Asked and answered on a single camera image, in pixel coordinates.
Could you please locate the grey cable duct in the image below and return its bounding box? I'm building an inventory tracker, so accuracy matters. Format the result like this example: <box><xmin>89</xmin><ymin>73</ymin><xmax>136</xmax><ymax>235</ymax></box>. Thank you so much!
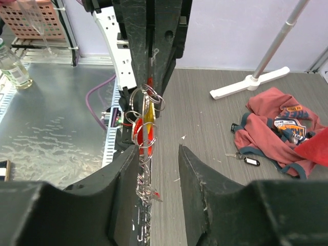
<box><xmin>101</xmin><ymin>78</ymin><xmax>120</xmax><ymax>168</ymax></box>

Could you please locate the pink plastic basket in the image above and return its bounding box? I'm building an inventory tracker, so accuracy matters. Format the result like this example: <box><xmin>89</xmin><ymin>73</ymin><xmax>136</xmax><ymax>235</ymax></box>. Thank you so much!
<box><xmin>1</xmin><ymin>1</ymin><xmax>65</xmax><ymax>39</ymax></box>

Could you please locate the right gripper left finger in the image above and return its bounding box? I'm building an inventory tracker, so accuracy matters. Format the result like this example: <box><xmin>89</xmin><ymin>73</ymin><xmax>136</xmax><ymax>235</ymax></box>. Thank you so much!
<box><xmin>1</xmin><ymin>156</ymin><xmax>124</xmax><ymax>245</ymax></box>

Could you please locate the black key tag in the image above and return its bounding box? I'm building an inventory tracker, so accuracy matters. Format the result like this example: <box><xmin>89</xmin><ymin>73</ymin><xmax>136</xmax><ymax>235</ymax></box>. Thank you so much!
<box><xmin>225</xmin><ymin>153</ymin><xmax>260</xmax><ymax>167</ymax></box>

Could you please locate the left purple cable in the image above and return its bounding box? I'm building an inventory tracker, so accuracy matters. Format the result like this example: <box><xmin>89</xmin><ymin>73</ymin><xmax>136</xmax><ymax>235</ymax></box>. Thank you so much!
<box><xmin>85</xmin><ymin>74</ymin><xmax>116</xmax><ymax>131</ymax></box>

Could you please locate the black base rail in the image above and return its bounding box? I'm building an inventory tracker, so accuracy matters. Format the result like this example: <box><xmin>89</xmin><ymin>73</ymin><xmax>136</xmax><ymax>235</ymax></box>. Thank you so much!
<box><xmin>113</xmin><ymin>116</ymin><xmax>145</xmax><ymax>245</ymax></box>

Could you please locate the dark red printed shirt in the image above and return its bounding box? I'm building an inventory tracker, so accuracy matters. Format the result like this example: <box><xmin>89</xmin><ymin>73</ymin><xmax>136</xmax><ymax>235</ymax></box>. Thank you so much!
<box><xmin>231</xmin><ymin>87</ymin><xmax>326</xmax><ymax>179</ymax></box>

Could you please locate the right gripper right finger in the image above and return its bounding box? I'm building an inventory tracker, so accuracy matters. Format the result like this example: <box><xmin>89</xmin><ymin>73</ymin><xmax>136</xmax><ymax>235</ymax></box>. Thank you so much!
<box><xmin>178</xmin><ymin>145</ymin><xmax>327</xmax><ymax>245</ymax></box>

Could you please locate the bright red shirt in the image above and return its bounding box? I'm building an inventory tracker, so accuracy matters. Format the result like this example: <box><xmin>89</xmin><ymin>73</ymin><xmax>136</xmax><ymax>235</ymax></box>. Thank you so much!
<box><xmin>294</xmin><ymin>128</ymin><xmax>327</xmax><ymax>167</ymax></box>

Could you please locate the red handled keyring with keys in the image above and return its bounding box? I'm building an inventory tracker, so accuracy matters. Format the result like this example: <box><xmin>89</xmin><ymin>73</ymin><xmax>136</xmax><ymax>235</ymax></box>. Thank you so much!
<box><xmin>124</xmin><ymin>77</ymin><xmax>165</xmax><ymax>206</ymax></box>

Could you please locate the small electronics board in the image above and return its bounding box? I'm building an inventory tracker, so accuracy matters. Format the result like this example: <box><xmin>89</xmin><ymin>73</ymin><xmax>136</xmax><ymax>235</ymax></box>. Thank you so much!
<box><xmin>100</xmin><ymin>106</ymin><xmax>121</xmax><ymax>128</ymax></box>

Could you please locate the clear plastic bottle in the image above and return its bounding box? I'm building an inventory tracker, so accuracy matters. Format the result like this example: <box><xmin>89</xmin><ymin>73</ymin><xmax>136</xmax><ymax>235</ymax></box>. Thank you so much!
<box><xmin>1</xmin><ymin>38</ymin><xmax>33</xmax><ymax>90</ymax></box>

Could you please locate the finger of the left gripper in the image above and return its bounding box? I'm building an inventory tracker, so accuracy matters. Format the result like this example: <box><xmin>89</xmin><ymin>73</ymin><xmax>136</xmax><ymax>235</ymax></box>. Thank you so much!
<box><xmin>153</xmin><ymin>0</ymin><xmax>193</xmax><ymax>102</ymax></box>
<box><xmin>112</xmin><ymin>1</ymin><xmax>155</xmax><ymax>88</ymax></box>

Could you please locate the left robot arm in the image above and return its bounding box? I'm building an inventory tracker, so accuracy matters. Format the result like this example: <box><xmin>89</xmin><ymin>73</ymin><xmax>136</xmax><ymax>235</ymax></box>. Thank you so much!
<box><xmin>83</xmin><ymin>0</ymin><xmax>192</xmax><ymax>95</ymax></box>

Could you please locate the white clothes rack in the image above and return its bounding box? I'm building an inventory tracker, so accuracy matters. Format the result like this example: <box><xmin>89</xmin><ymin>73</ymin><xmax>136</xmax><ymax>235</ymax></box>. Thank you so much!
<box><xmin>210</xmin><ymin>0</ymin><xmax>309</xmax><ymax>100</ymax></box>

